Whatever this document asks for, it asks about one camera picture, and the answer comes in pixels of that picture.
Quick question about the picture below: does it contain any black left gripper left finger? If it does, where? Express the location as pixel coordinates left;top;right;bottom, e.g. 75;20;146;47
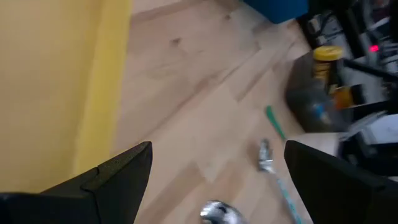
40;141;153;224

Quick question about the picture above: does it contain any gold spoon green handle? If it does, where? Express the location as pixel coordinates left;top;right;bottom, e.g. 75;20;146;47
265;105;287;141

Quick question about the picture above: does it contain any grey plastic bin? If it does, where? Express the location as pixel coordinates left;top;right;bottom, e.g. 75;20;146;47
285;51;357;134

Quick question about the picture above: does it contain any spoon teal patterned handle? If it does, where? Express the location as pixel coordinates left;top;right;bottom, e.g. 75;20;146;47
257;138;305;224

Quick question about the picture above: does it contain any blue plastic bin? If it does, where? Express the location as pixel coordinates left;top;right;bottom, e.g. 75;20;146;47
241;0;309;25

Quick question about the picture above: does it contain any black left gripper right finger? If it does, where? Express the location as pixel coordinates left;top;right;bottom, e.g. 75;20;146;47
284;139;387;224

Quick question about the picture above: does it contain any dark jar yellow lid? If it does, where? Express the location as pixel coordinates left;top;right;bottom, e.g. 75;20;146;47
312;45;345;94

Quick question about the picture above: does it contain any white paper sheet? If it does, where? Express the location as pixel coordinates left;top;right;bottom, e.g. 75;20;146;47
338;113;398;147

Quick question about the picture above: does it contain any yellow plastic bin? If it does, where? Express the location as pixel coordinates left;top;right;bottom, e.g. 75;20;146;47
0;0;134;194

